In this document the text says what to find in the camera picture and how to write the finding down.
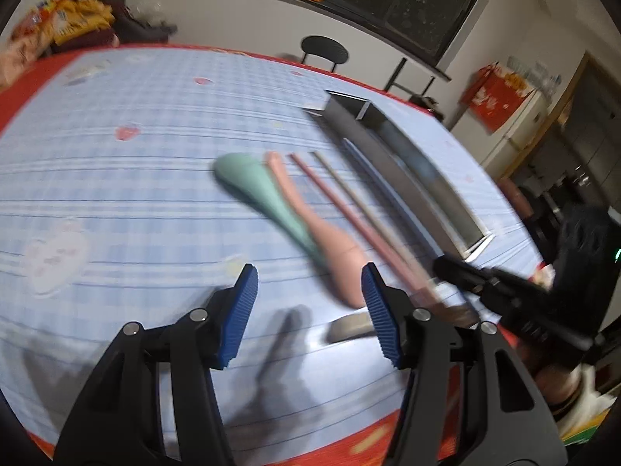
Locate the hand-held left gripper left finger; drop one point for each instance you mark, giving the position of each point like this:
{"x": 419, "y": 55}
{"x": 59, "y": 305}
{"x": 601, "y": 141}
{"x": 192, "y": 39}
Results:
{"x": 240, "y": 310}

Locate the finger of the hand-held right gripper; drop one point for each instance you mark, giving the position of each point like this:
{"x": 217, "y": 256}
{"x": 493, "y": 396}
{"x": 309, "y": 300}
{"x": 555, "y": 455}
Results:
{"x": 485, "y": 284}

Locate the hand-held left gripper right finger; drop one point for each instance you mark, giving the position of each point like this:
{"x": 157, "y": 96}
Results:
{"x": 381, "y": 310}

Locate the pink spoon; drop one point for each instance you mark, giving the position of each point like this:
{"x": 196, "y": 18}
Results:
{"x": 334, "y": 252}

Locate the beige chopstick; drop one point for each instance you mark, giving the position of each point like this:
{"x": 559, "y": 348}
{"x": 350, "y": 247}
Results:
{"x": 349, "y": 191}

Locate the pink chopstick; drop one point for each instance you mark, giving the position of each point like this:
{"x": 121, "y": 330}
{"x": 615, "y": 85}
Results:
{"x": 330, "y": 195}

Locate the green spoon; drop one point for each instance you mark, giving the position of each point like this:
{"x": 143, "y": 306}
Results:
{"x": 252, "y": 179}

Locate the stainless steel utensil tray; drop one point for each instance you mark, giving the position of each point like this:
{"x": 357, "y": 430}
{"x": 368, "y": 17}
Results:
{"x": 412, "y": 165}

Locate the blue plaid tablecloth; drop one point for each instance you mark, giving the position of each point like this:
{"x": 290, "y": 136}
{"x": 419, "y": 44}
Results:
{"x": 145, "y": 204}

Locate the white refrigerator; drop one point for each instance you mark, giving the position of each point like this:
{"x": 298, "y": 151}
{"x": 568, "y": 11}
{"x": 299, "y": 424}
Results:
{"x": 514, "y": 141}

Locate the red gift box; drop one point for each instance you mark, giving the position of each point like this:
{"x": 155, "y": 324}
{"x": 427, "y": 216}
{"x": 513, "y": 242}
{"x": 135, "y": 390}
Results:
{"x": 495, "y": 97}

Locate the black round chair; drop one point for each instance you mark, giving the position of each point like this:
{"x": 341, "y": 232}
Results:
{"x": 324, "y": 48}

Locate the maroon bag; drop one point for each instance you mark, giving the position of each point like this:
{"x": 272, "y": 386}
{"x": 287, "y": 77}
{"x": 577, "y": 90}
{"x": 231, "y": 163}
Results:
{"x": 114, "y": 24}

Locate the peach snack bag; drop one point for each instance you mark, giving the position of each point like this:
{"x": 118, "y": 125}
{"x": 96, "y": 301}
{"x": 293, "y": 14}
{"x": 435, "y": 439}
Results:
{"x": 17, "y": 58}

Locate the yellow snack packets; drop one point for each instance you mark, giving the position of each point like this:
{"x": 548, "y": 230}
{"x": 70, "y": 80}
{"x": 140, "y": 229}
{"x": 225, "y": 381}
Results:
{"x": 73, "y": 17}

